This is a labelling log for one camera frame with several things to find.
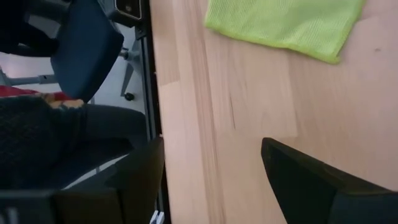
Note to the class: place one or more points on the black metal table frame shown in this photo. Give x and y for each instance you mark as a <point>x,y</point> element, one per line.
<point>152,77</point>

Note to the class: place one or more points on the lime green microfiber towel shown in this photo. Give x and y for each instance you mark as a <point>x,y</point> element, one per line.
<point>286,25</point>

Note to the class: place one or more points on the blue office chair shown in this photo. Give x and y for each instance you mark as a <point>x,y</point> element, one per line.
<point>87,46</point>

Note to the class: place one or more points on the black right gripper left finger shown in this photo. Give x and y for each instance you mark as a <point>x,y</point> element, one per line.
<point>140,186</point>

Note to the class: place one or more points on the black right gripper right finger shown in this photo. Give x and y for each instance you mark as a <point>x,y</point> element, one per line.
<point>311,193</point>

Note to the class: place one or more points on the person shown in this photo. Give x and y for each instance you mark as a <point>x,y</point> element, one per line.
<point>31,140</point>

